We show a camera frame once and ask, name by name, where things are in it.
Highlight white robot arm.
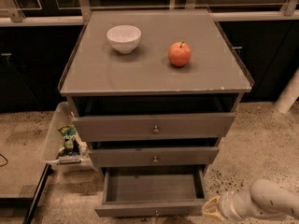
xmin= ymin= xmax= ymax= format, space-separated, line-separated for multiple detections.
xmin=202 ymin=75 xmax=299 ymax=224

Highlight grey drawer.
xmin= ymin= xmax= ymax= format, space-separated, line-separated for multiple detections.
xmin=89 ymin=147 xmax=219 ymax=167
xmin=96 ymin=165 xmax=206 ymax=217
xmin=72 ymin=113 xmax=235 ymax=142

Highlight black floor rail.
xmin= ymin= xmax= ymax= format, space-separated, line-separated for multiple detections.
xmin=22 ymin=164 xmax=52 ymax=224

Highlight green snack bag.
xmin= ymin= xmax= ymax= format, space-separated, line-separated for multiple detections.
xmin=57 ymin=125 xmax=79 ymax=157

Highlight metal railing frame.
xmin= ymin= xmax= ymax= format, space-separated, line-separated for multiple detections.
xmin=0 ymin=0 xmax=299 ymax=27

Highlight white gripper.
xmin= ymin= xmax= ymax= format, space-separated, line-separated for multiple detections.
xmin=202 ymin=191 xmax=242 ymax=222

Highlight clear plastic bin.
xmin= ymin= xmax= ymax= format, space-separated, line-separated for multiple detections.
xmin=42 ymin=102 xmax=93 ymax=172

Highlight red apple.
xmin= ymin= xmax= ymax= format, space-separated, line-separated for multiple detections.
xmin=168 ymin=42 xmax=192 ymax=67

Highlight white ceramic bowl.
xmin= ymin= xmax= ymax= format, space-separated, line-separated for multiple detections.
xmin=107 ymin=25 xmax=141 ymax=54

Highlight grey bottom drawer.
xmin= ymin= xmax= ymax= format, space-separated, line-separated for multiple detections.
xmin=96 ymin=165 xmax=206 ymax=217

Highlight grey middle drawer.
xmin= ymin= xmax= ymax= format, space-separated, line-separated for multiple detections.
xmin=89 ymin=147 xmax=219 ymax=167

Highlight grey drawer cabinet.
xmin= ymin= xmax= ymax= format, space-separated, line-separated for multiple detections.
xmin=57 ymin=9 xmax=255 ymax=173

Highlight black cable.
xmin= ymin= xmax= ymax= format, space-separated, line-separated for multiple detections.
xmin=0 ymin=153 xmax=9 ymax=168

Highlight grey top drawer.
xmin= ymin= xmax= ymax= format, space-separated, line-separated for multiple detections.
xmin=72 ymin=113 xmax=235 ymax=142

